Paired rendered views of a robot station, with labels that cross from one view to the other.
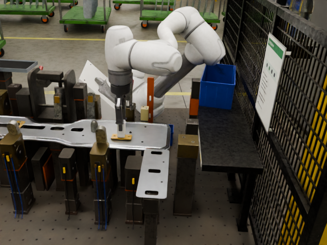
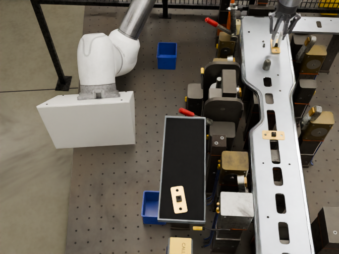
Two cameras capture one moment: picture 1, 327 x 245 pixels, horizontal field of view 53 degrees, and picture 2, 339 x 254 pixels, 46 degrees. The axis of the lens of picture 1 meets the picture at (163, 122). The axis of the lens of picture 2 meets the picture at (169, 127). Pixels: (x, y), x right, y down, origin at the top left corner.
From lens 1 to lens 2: 2.24 m
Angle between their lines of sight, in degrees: 66
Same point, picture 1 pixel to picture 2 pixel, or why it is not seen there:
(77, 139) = (287, 77)
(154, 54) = not seen: outside the picture
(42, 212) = not seen: hidden behind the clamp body
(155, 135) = (264, 24)
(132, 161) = (302, 41)
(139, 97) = (131, 56)
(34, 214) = not seen: hidden behind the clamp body
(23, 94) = (232, 129)
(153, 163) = (308, 24)
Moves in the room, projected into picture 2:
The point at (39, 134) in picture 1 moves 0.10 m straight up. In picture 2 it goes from (285, 110) to (292, 93)
